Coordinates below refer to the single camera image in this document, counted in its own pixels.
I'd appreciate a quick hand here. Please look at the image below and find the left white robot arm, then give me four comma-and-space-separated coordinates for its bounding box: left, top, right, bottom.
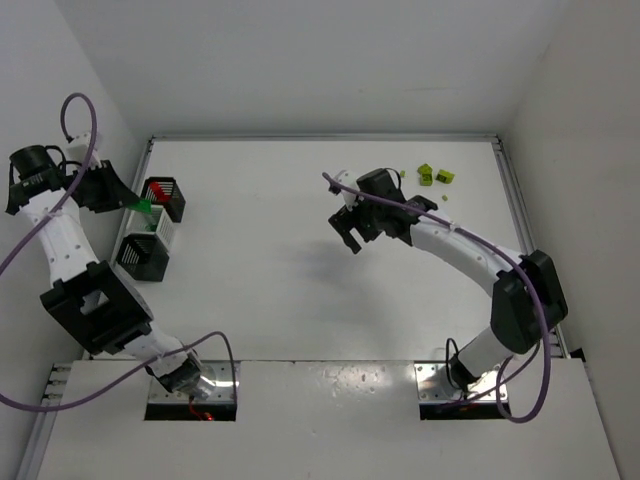
6, 145, 202, 396

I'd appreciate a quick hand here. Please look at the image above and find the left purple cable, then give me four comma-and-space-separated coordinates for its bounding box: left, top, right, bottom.
0, 91, 238, 412

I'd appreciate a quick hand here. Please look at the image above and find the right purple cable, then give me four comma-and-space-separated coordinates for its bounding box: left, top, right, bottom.
321, 171, 554, 424

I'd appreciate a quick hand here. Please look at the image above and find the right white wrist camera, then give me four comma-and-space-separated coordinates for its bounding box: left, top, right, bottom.
329, 170, 360, 211

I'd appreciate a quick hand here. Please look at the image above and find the black slotted container near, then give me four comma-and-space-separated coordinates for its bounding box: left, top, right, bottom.
116, 234, 169, 282

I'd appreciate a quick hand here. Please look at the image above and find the purple cable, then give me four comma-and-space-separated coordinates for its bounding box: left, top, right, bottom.
0, 91, 238, 412
321, 171, 554, 424

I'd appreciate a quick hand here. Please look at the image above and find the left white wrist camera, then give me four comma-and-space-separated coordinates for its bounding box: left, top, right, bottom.
65, 131, 102, 165

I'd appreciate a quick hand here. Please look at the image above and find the metal base plate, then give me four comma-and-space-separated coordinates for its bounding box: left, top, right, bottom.
147, 360, 240, 405
414, 362, 509, 404

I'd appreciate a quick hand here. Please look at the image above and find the yellow-green lego brick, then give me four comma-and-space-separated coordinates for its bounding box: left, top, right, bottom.
417, 163, 433, 187
436, 169, 455, 184

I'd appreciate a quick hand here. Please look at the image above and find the black slotted container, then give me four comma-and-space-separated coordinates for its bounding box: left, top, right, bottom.
142, 176, 187, 223
116, 234, 169, 282

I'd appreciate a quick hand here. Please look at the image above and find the white slotted container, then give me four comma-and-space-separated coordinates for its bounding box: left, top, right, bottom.
125, 205, 176, 250

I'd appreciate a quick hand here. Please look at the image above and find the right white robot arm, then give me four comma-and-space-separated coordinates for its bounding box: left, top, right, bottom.
327, 168, 568, 391

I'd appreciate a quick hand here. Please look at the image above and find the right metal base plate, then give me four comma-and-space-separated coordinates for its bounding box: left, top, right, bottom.
414, 362, 509, 404

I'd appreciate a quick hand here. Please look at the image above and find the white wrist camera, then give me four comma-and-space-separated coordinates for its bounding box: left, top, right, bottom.
65, 131, 102, 165
329, 170, 360, 211

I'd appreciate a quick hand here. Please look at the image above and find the dark green lego plate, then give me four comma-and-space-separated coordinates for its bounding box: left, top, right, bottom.
127, 198, 152, 214

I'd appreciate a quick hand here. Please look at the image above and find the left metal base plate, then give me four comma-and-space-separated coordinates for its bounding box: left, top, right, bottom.
147, 360, 240, 405

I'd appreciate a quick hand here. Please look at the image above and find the black slotted container far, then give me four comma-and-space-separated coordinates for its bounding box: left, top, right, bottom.
142, 176, 187, 223

